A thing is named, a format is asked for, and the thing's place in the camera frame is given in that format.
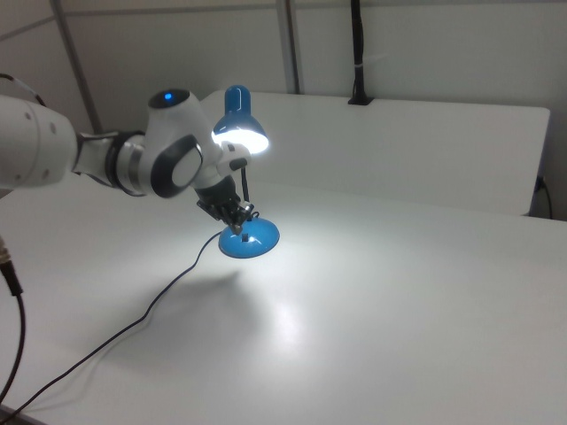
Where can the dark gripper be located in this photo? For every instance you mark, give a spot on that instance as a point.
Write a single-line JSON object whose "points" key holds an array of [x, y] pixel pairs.
{"points": [[217, 195]]}

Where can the blue desk lamp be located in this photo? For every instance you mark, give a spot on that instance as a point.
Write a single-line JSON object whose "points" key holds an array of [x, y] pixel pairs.
{"points": [[248, 243]]}

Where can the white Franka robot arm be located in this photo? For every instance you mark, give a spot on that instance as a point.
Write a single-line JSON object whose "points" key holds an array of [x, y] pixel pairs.
{"points": [[35, 141]]}

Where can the black pole with clamp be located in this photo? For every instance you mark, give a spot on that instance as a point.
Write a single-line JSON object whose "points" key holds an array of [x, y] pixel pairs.
{"points": [[358, 44]]}

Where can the grey metal partition post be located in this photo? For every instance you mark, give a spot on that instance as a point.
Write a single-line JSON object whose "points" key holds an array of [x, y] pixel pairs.
{"points": [[290, 44], [75, 66]]}

